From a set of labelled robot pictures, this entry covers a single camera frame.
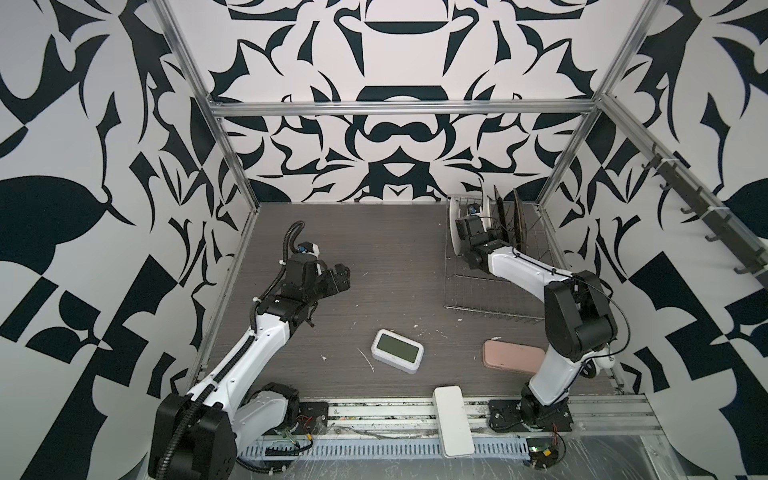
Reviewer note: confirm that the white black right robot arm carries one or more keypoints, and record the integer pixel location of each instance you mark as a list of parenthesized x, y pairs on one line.
[(578, 320)]

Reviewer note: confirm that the chrome wire dish rack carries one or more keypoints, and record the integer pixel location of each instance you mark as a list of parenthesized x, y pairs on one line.
[(473, 290)]

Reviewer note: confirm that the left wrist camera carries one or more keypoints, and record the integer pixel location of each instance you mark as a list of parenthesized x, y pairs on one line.
[(307, 248)]

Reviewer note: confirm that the small white round plate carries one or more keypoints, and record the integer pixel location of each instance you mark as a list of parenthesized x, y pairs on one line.
[(456, 211)]

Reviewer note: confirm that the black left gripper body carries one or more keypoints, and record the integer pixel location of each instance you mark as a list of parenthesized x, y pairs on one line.
[(324, 284)]

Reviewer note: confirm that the black wall hook rail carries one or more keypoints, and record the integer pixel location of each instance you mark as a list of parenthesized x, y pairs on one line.
[(701, 204)]

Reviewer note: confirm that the pink flat case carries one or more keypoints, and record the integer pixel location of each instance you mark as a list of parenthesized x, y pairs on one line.
[(504, 356)]

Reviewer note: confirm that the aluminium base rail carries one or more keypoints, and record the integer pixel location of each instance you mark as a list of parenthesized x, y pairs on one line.
[(406, 429)]

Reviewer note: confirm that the small circuit board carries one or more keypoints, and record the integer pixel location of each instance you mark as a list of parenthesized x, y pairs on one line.
[(546, 453)]

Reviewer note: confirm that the aluminium cage frame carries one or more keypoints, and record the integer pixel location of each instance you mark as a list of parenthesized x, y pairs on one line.
[(413, 101)]

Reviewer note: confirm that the black square plate gold rim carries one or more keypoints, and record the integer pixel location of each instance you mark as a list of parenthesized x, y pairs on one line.
[(519, 223)]

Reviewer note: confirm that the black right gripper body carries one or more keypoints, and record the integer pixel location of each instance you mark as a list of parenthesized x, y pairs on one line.
[(495, 239)]

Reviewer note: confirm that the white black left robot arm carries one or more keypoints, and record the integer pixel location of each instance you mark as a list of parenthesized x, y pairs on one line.
[(204, 433)]

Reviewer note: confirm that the white square plate black rim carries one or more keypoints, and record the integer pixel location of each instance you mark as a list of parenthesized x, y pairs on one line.
[(486, 208)]

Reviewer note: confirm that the white digital clock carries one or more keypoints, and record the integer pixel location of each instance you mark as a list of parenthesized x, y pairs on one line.
[(397, 351)]

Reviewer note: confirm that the white rectangular box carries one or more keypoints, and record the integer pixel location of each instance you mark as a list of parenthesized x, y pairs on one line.
[(453, 425)]

